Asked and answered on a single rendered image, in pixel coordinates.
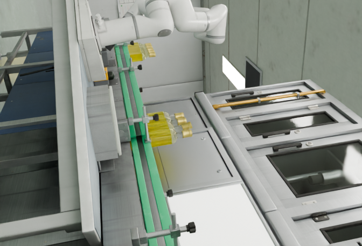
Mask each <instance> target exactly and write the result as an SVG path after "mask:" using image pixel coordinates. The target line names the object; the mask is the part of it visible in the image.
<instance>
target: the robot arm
mask: <svg viewBox="0 0 362 246"><path fill-rule="evenodd" d="M144 15H145V17H144ZM95 17H96V21H95V19H93V24H94V29H95V34H96V38H97V41H98V44H99V49H100V51H102V48H101V47H104V46H105V48H106V49H108V50H109V51H111V50H112V49H113V47H114V46H115V44H119V43H124V42H128V41H133V40H137V39H143V38H150V37H166V36H168V35H170V34H171V33H172V32H173V29H174V26H175V27H176V29H177V30H178V31H179V32H194V33H193V35H194V37H195V38H197V39H199V40H202V41H205V42H208V43H211V44H221V43H223V42H224V41H225V31H226V19H227V7H226V6H225V5H223V4H218V5H214V6H213V7H211V9H208V8H197V7H193V6H192V3H191V1H190V0H136V1H135V3H134V4H133V5H132V6H131V7H130V9H129V10H128V11H127V13H126V14H125V15H124V16H123V17H122V18H119V19H113V20H108V21H104V20H102V19H101V16H100V14H96V15H95Z"/></svg>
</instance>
